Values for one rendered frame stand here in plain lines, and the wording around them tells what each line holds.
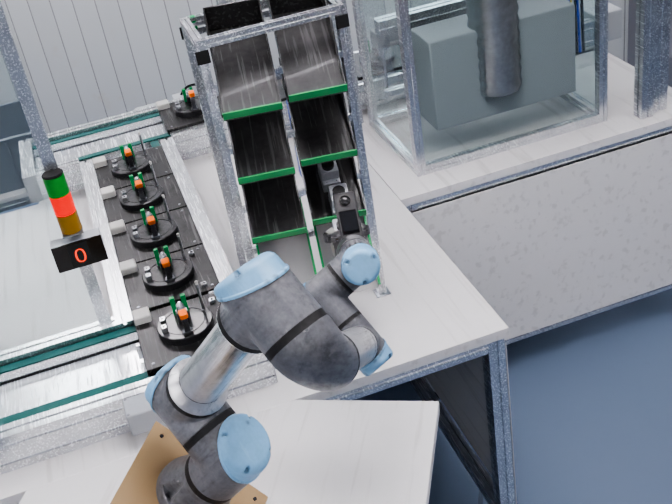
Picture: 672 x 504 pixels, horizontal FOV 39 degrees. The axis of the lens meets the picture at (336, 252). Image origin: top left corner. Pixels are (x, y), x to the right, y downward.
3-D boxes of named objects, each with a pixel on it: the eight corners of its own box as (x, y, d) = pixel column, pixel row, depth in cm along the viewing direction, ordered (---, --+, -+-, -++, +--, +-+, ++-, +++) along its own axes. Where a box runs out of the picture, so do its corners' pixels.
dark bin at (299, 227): (307, 233, 223) (304, 215, 216) (253, 244, 222) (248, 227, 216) (287, 143, 238) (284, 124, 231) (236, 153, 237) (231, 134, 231)
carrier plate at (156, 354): (245, 346, 229) (243, 339, 228) (148, 377, 224) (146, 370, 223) (224, 295, 248) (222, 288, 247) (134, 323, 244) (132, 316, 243)
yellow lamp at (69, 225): (83, 231, 224) (77, 214, 222) (62, 237, 223) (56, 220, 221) (81, 222, 228) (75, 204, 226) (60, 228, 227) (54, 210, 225)
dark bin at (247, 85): (283, 109, 205) (279, 86, 199) (224, 121, 205) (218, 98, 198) (263, 20, 220) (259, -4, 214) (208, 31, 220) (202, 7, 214)
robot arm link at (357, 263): (330, 267, 179) (364, 238, 179) (326, 256, 190) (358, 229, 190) (357, 298, 181) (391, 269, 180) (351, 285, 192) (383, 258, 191)
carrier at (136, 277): (222, 292, 250) (212, 253, 243) (133, 319, 245) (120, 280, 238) (204, 249, 270) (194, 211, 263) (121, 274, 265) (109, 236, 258)
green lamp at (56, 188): (70, 195, 219) (64, 176, 216) (49, 201, 218) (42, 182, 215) (69, 186, 223) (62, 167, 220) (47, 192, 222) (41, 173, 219)
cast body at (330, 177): (341, 188, 230) (339, 171, 224) (324, 193, 229) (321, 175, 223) (333, 162, 234) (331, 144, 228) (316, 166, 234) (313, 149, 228)
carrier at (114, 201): (188, 210, 290) (178, 175, 283) (111, 233, 285) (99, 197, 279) (174, 178, 310) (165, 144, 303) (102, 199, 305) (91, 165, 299)
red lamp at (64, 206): (77, 213, 221) (70, 195, 219) (55, 219, 221) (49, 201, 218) (75, 204, 226) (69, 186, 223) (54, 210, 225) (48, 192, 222)
